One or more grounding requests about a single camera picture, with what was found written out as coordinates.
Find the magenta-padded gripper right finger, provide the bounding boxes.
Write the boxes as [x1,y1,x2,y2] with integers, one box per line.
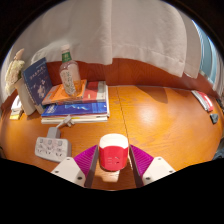
[129,144,176,188]

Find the red flat book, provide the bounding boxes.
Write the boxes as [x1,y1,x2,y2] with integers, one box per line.
[56,80,108,105]

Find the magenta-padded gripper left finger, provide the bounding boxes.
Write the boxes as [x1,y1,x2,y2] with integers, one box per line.
[50,144,100,189]

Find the clear bottle with green cap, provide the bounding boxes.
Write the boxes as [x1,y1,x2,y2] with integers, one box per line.
[59,44,83,98]

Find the window with blue frame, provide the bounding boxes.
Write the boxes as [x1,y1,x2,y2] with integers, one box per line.
[193,21,223,88]

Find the white flat book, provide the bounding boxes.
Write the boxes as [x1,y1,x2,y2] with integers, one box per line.
[40,86,111,125]

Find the orange flat book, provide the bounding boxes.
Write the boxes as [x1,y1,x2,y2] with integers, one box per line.
[41,78,88,106]

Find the red and white booklet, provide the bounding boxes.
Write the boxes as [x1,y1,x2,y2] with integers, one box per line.
[190,89,215,113]

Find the grey power strip cable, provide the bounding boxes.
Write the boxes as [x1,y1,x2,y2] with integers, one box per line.
[46,114,75,139]

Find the yellow thin book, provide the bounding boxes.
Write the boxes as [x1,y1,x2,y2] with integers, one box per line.
[9,109,24,120]

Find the grey power strip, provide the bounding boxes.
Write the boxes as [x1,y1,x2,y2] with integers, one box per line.
[34,135,73,163]

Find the red and white charger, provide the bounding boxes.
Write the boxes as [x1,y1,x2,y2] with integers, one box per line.
[98,133,130,172]

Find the dark blue standing book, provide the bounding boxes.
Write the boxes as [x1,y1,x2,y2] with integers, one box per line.
[22,57,54,107]

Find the white ceramic vase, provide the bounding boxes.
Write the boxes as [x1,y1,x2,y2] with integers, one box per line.
[13,77,37,117]

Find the white thick book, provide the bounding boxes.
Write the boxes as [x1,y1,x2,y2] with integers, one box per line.
[10,94,24,113]

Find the dark chair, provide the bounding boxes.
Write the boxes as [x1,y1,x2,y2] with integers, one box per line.
[213,139,224,161]

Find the white curtain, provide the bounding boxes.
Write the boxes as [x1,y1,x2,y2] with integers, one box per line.
[13,0,203,79]

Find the small dark grey object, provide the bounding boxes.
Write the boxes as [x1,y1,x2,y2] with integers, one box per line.
[209,113,220,125]

